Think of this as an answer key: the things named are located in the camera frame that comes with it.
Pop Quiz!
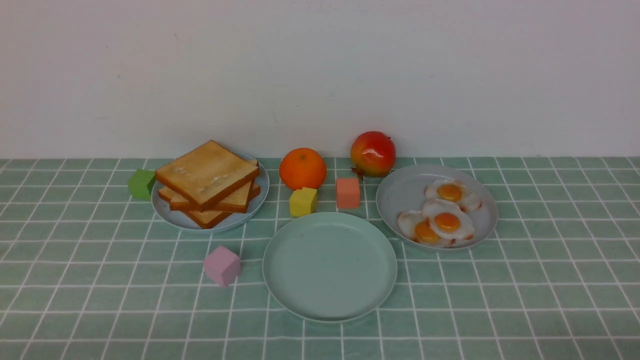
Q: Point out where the fried egg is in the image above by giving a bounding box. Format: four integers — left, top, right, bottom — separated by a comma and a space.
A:
423, 178, 483, 214
397, 210, 454, 248
422, 198, 475, 240

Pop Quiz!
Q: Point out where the orange fruit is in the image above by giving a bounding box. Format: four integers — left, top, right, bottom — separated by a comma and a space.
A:
278, 147, 327, 191

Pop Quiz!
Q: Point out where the yellow foam cube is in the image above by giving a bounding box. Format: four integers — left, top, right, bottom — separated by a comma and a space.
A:
289, 187, 318, 218

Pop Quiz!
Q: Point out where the salmon foam cube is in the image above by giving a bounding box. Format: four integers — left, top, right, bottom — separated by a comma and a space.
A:
335, 177, 361, 209

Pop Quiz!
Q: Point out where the red pomegranate fruit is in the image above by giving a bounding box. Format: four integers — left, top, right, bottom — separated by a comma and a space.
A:
350, 131, 397, 180

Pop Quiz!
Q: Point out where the grey egg plate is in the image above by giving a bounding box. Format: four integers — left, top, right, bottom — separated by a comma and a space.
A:
375, 163, 498, 251

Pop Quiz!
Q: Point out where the mint green centre plate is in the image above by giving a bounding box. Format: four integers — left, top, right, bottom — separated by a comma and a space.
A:
262, 212, 398, 323

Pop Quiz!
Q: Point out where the pink foam cube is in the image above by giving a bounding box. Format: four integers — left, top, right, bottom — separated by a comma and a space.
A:
202, 245, 242, 288

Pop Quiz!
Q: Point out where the light blue bread plate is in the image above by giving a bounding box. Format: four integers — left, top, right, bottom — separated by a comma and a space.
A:
151, 153, 270, 233

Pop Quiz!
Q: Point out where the green foam cube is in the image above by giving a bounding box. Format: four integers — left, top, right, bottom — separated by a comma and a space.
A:
128, 168, 156, 201

